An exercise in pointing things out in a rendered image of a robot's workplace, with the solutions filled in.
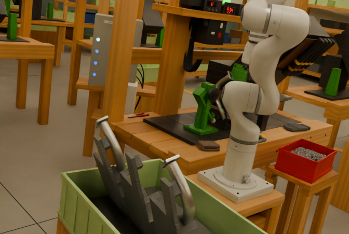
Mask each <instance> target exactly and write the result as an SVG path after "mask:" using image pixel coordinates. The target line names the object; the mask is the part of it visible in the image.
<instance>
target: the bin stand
mask: <svg viewBox="0 0 349 234"><path fill-rule="evenodd" d="M275 164H276V163H275ZM275 164H272V165H269V166H267V167H266V171H265V175H264V176H265V181H267V182H269V183H271V184H273V185H274V188H273V189H275V188H276V184H277V180H278V178H276V177H277V176H280V177H282V178H284V179H286V180H288V184H287V188H286V192H285V200H284V203H283V204H282V207H281V211H280V215H279V219H278V223H277V227H276V231H275V234H286V232H287V228H288V224H289V220H290V216H291V212H292V208H293V204H294V200H295V198H296V194H297V190H298V186H301V187H302V191H301V192H299V194H298V198H297V201H296V205H295V208H294V213H293V216H292V220H291V224H290V228H289V232H288V234H301V232H302V229H303V225H304V221H305V218H306V214H307V210H308V206H309V203H310V199H311V196H312V195H313V194H315V193H317V192H319V191H320V195H319V198H318V202H317V206H316V210H315V213H314V217H313V221H312V224H311V228H310V232H309V234H321V231H322V228H323V225H324V221H325V217H326V214H327V210H328V206H329V203H330V199H331V196H332V192H333V189H334V185H335V183H337V180H338V176H339V173H337V172H334V171H332V170H331V171H329V172H328V173H327V174H325V175H324V176H322V177H321V178H319V179H318V180H317V181H315V182H314V183H312V184H310V183H307V182H305V181H302V180H300V179H298V178H295V177H293V176H290V175H288V174H286V173H283V172H280V171H278V170H275V166H274V165H275Z"/></svg>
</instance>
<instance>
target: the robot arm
mask: <svg viewBox="0 0 349 234"><path fill-rule="evenodd" d="M285 1H286V0H250V1H249V2H247V3H246V5H245V6H244V7H243V9H242V11H241V14H240V21H241V23H242V25H243V27H244V28H245V29H247V30H249V31H250V34H249V35H248V38H249V40H250V41H248V42H247V43H246V46H245V48H244V52H243V56H242V59H241V61H242V64H243V65H244V66H245V67H246V68H247V78H246V79H247V80H254V82H255V83H256V84H253V83H249V82H243V81H230V82H228V83H227V84H226V85H225V86H224V87H223V90H222V94H221V99H222V102H223V105H224V107H225V109H226V111H227V112H228V114H229V117H230V119H231V131H230V137H229V142H228V145H227V150H226V155H225V161H224V166H223V167H221V168H217V169H216V170H215V171H214V174H213V176H214V178H215V179H216V180H217V181H218V182H219V183H220V184H222V185H224V186H227V187H230V188H234V189H239V190H250V189H253V188H255V187H256V186H257V184H258V180H257V178H256V177H255V176H254V175H252V174H251V171H252V167H253V162H254V158H255V154H256V150H257V145H258V140H259V136H260V128H259V127H258V125H256V124H255V123H254V122H252V121H250V120H249V119H247V118H246V117H245V116H244V115H243V112H247V113H253V114H259V115H272V114H274V113H275V112H277V110H278V108H279V105H280V95H279V91H278V88H277V85H276V82H275V71H276V67H277V64H278V61H279V58H280V56H281V55H282V54H283V53H284V52H286V51H288V50H289V49H291V48H293V47H295V46H296V45H298V44H299V43H301V42H302V41H303V40H304V39H305V38H306V37H307V35H308V33H309V31H310V27H311V20H310V17H309V16H308V14H307V13H306V12H305V11H304V10H302V9H299V8H294V7H289V6H284V5H283V4H284V3H285ZM269 35H273V36H271V37H269Z"/></svg>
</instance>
